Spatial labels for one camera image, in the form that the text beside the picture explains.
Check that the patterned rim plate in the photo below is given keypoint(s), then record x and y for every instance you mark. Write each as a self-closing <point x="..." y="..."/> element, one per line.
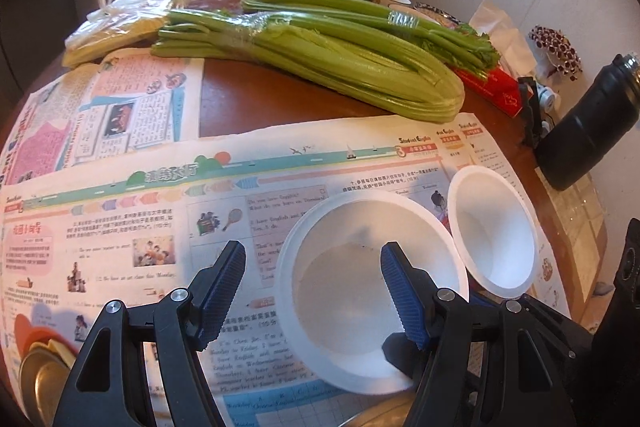
<point x="440" y="14"/>

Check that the thick celery bundle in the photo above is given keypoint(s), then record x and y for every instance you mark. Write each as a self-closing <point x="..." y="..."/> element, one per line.
<point x="350" y="67"/>

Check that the red box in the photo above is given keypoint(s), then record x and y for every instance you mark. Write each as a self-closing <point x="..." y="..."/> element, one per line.
<point x="492" y="89"/>

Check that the pink printed newspaper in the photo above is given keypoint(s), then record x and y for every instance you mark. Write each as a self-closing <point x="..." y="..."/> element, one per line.
<point x="100" y="117"/>

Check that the yellow scalloped plate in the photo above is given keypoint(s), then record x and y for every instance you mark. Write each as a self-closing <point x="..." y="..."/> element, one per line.
<point x="50" y="347"/>

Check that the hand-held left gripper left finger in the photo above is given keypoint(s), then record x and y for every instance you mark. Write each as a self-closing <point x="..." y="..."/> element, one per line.
<point x="220" y="302"/>

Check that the black water bottle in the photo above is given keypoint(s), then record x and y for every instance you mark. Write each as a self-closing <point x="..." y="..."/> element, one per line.
<point x="585" y="132"/>

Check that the black clip stand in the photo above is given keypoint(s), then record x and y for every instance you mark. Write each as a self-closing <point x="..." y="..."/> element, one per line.
<point x="530" y="117"/>

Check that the green banner newspaper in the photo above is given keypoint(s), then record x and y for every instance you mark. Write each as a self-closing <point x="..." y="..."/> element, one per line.
<point x="150" y="217"/>

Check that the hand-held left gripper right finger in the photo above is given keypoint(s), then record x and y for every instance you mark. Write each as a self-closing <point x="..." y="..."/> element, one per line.
<point x="405" y="302"/>

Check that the small white disposable bowl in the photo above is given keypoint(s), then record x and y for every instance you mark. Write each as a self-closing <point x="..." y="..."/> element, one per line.
<point x="495" y="237"/>

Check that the thin celery bundle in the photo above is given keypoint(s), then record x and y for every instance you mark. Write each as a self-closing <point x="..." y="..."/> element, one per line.
<point x="325" y="4"/>

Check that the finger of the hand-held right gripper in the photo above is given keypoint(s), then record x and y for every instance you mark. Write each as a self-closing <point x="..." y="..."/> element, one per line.
<point x="555" y="327"/>
<point x="397" y="352"/>

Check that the large white disposable bowl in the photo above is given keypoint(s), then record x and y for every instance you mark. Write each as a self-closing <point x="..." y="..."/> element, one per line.
<point x="340" y="287"/>

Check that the plastic bag of yellow food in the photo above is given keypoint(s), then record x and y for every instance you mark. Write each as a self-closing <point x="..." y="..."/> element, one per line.
<point x="120" y="27"/>

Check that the beaded ornament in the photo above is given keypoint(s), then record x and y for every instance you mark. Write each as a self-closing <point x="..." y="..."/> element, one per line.
<point x="557" y="49"/>

